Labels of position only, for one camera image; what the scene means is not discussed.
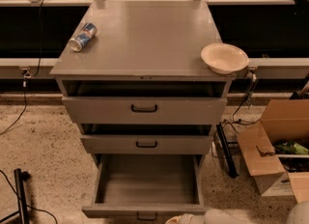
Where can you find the grey bottom drawer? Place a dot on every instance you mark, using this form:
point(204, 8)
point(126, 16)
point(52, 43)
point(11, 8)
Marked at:
point(146, 186)

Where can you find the grey drawer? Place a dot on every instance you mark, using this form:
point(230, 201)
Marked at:
point(145, 102)
point(147, 139)
point(146, 186)

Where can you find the grey middle drawer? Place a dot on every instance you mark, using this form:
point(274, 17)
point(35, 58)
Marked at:
point(147, 139)

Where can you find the grey top drawer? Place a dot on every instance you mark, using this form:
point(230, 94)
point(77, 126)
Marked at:
point(145, 102)

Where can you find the grey drawer cabinet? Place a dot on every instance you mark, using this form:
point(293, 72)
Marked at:
point(143, 41)

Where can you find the black bar on floor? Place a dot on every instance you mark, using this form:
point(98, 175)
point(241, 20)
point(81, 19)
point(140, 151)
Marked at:
point(232, 171)

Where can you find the brown cardboard box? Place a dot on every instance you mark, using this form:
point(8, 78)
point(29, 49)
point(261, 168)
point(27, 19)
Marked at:
point(281, 120)

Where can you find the green bag in box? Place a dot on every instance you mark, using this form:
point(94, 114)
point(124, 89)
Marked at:
point(290, 147)

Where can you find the black stand leg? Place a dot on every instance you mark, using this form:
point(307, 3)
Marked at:
point(18, 210)

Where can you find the white bowl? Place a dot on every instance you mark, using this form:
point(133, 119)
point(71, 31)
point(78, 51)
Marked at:
point(224, 58)

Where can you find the blue silver soda can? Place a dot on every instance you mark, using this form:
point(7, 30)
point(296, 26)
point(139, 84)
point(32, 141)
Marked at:
point(81, 39)

